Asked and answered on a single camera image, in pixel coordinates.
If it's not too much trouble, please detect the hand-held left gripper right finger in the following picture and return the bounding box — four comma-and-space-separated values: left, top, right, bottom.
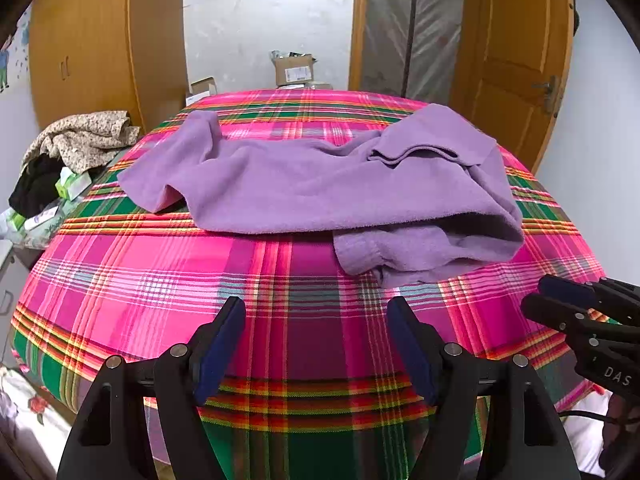
386, 296, 583, 480

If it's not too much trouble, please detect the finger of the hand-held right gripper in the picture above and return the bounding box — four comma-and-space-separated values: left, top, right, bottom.
520, 292, 640, 352
539, 274, 640, 323

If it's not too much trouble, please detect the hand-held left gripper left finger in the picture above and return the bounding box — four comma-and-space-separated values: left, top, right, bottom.
56, 296, 247, 480

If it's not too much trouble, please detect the purple sweater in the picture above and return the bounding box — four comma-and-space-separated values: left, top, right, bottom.
116, 103, 526, 289

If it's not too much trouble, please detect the white bedding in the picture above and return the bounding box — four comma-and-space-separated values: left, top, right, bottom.
557, 390, 613, 476

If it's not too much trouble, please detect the pink plaid bed sheet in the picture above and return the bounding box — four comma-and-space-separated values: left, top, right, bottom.
10, 89, 613, 480

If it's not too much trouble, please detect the white floral quilt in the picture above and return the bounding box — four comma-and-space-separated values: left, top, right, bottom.
0, 365, 76, 466

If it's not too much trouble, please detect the folding table with printed top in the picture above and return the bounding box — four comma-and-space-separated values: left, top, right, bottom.
0, 162, 123, 256

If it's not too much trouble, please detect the white lotion tube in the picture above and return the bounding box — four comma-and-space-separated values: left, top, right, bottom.
25, 207, 63, 231

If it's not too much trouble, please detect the grey drawer cabinet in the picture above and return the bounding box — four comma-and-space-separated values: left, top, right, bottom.
0, 240, 31, 318

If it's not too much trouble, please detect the green tissue pack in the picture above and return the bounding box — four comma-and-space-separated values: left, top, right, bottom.
54, 167, 92, 202
0, 207, 26, 236

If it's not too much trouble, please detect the black garment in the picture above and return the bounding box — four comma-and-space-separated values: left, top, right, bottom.
8, 154, 65, 216

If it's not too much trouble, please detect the wooden door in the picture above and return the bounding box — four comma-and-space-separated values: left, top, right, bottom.
450, 0, 576, 173

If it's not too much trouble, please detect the beige floral garment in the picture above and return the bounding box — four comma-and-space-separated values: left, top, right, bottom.
22, 110, 142, 175

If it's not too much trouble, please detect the white open cardboard box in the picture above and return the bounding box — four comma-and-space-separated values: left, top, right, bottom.
186, 77, 219, 107

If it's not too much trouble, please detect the brown labelled cardboard box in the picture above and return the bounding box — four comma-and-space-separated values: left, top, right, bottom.
271, 51, 319, 87

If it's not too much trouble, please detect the clear plastic door curtain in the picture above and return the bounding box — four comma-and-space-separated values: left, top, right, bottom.
361, 0, 468, 102

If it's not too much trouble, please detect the wooden wardrobe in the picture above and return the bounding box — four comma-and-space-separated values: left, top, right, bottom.
27, 0, 190, 133

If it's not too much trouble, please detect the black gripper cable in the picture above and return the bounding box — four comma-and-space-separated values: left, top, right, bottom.
559, 409, 618, 423

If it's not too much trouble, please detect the metal door handle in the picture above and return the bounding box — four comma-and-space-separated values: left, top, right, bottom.
531, 76, 559, 115

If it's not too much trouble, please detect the cartoon wall sticker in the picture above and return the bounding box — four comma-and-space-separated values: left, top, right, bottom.
0, 10, 32, 95

